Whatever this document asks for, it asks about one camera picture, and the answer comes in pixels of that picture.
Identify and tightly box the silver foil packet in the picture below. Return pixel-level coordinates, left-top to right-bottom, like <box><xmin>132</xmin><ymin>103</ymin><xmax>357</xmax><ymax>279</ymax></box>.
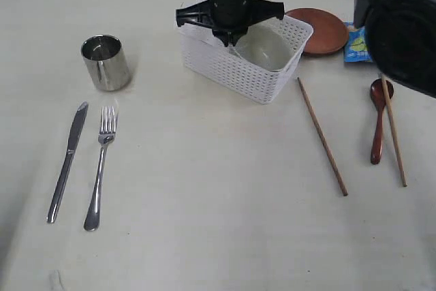
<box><xmin>80</xmin><ymin>35</ymin><xmax>132</xmax><ymax>91</ymax></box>

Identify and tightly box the red wooden spoon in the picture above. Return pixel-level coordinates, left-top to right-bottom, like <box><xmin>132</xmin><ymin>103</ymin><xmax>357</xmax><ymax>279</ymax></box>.
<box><xmin>370</xmin><ymin>78</ymin><xmax>386</xmax><ymax>165</ymax></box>

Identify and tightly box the blue snack packet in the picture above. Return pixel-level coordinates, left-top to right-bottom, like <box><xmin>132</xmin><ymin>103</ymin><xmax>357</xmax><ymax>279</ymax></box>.
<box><xmin>343</xmin><ymin>22</ymin><xmax>372</xmax><ymax>63</ymax></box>

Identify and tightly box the grey ceramic bowl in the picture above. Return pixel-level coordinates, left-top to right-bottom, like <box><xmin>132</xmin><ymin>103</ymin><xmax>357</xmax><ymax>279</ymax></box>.
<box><xmin>232</xmin><ymin>25</ymin><xmax>293</xmax><ymax>72</ymax></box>

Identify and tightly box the white perforated plastic basket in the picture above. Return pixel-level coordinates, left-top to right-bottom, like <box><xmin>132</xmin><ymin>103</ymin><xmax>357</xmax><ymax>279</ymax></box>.
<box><xmin>178</xmin><ymin>16</ymin><xmax>313</xmax><ymax>104</ymax></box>

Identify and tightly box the silver table knife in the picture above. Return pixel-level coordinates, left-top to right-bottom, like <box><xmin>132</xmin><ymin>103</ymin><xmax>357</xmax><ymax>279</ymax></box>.
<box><xmin>46</xmin><ymin>102</ymin><xmax>89</xmax><ymax>224</ymax></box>

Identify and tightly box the silver spoon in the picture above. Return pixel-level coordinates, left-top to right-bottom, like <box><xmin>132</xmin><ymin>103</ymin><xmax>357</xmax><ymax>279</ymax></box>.
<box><xmin>84</xmin><ymin>106</ymin><xmax>118</xmax><ymax>232</ymax></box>

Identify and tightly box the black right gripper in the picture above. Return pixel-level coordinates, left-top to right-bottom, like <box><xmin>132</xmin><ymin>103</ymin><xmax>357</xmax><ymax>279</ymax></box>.
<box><xmin>176</xmin><ymin>0</ymin><xmax>284</xmax><ymax>47</ymax></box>

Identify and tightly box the wooden chopstick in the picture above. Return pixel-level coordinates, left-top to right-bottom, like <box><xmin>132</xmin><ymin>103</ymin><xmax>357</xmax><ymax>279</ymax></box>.
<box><xmin>297</xmin><ymin>78</ymin><xmax>348</xmax><ymax>196</ymax></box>
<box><xmin>381</xmin><ymin>74</ymin><xmax>407</xmax><ymax>187</ymax></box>

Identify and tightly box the brown round plate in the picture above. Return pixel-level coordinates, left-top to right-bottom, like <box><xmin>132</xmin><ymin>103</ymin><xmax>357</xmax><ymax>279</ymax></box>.
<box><xmin>285</xmin><ymin>8</ymin><xmax>349</xmax><ymax>57</ymax></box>

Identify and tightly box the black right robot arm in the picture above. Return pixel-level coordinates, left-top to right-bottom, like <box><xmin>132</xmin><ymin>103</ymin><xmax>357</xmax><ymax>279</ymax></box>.
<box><xmin>176</xmin><ymin>0</ymin><xmax>435</xmax><ymax>97</ymax></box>

